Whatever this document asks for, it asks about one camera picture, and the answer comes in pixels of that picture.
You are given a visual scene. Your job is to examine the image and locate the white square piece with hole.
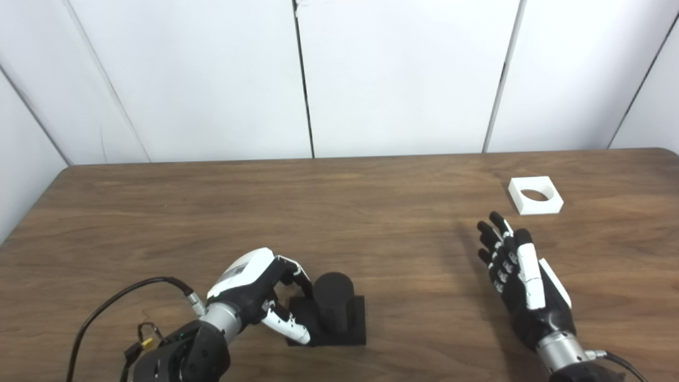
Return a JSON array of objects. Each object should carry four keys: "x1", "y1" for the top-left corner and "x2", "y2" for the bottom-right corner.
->
[{"x1": 508, "y1": 176, "x2": 564, "y2": 215}]

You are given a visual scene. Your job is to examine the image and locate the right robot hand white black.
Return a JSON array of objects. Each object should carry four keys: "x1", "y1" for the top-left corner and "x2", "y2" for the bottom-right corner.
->
[{"x1": 476, "y1": 211, "x2": 589, "y2": 373}]

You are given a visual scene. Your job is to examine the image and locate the thick black wrist cable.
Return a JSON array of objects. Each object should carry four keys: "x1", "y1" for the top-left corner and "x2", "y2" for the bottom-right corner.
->
[
  {"x1": 586, "y1": 350, "x2": 649, "y2": 382},
  {"x1": 66, "y1": 276, "x2": 205, "y2": 382}
]

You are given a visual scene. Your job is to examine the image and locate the thick black left wrist cable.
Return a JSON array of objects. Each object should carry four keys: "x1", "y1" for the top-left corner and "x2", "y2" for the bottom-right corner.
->
[{"x1": 66, "y1": 276, "x2": 205, "y2": 382}]

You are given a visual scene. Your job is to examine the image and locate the black peg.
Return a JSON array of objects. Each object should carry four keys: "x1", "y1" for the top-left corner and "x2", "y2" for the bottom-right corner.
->
[{"x1": 286, "y1": 272, "x2": 367, "y2": 348}]

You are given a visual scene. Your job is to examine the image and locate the thin cable with yellow connector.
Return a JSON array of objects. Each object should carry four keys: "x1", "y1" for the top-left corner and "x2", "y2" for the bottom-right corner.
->
[{"x1": 123, "y1": 322, "x2": 165, "y2": 372}]

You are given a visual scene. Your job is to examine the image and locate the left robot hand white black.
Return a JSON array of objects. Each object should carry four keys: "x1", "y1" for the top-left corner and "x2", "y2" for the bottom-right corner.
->
[{"x1": 201, "y1": 248, "x2": 315, "y2": 345}]

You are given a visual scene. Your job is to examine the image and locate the thick black right wrist cable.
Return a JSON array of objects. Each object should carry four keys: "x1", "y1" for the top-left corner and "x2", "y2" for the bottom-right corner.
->
[{"x1": 586, "y1": 350, "x2": 649, "y2": 382}]

